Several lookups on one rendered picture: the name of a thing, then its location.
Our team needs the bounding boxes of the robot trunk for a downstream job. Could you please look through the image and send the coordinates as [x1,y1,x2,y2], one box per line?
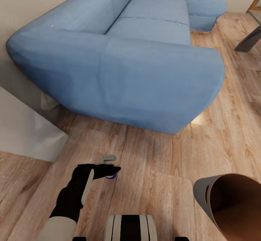
[104,215,157,241]

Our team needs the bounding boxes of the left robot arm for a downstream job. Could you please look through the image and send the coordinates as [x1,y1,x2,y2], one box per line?
[36,155,121,241]

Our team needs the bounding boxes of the can of soda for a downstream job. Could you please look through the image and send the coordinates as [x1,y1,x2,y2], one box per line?
[106,173,117,179]

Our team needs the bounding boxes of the trash can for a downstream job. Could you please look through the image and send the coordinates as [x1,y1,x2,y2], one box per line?
[193,173,261,241]

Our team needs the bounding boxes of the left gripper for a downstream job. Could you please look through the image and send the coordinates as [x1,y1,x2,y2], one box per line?
[98,164,121,178]

